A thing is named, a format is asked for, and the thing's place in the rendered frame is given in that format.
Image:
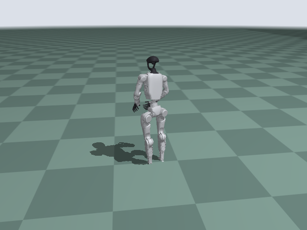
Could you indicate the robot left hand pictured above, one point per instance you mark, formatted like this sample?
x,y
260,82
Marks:
x,y
134,107

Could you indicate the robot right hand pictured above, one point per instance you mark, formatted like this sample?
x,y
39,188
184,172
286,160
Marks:
x,y
147,105

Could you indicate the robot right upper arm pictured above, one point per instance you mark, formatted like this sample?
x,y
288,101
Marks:
x,y
165,86

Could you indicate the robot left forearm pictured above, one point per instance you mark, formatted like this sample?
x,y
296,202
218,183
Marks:
x,y
136,100

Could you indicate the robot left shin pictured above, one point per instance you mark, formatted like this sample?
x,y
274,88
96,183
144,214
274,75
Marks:
x,y
149,151

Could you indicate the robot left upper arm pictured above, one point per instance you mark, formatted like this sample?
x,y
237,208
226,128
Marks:
x,y
141,78

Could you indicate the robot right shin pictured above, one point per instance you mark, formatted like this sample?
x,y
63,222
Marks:
x,y
161,147

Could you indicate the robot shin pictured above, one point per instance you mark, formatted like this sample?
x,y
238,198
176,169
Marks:
x,y
149,151
161,147

